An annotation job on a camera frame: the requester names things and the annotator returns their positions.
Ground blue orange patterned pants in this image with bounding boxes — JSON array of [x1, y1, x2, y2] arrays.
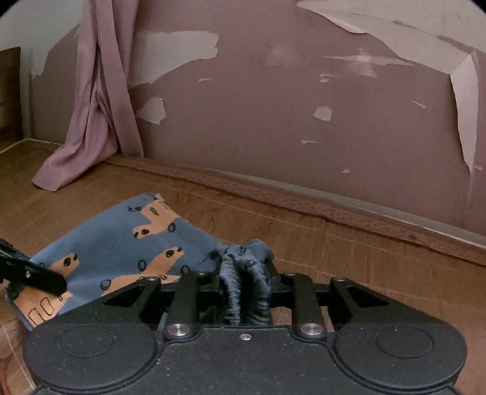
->
[[7, 193, 273, 328]]

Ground dark wooden furniture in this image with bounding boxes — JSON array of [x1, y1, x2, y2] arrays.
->
[[0, 47, 23, 144]]

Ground pink curtain left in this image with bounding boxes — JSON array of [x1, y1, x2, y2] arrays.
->
[[32, 1, 143, 192]]

